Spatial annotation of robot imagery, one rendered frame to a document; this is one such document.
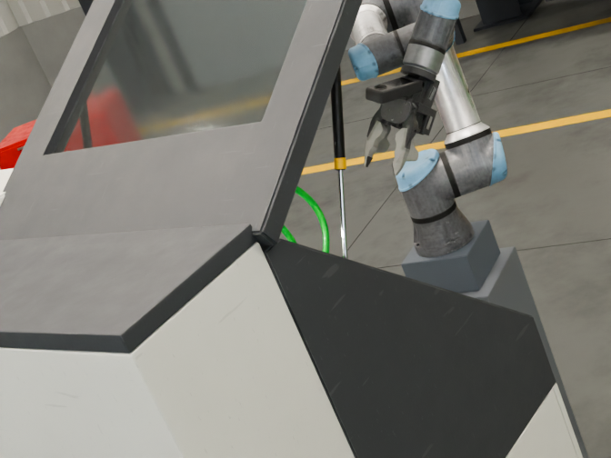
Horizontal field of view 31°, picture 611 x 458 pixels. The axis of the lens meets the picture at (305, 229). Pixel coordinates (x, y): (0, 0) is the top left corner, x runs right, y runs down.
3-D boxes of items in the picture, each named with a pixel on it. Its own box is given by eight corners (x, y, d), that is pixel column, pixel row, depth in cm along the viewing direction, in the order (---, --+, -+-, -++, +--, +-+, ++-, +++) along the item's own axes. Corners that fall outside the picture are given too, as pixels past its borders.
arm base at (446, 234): (427, 230, 280) (415, 196, 276) (482, 223, 272) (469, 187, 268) (407, 260, 268) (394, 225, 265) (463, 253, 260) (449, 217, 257)
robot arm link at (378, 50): (333, -1, 265) (344, 44, 220) (375, -17, 264) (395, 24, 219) (349, 43, 269) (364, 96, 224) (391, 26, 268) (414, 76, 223)
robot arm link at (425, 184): (406, 206, 273) (387, 159, 268) (456, 188, 271) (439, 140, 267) (411, 224, 262) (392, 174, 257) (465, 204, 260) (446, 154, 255)
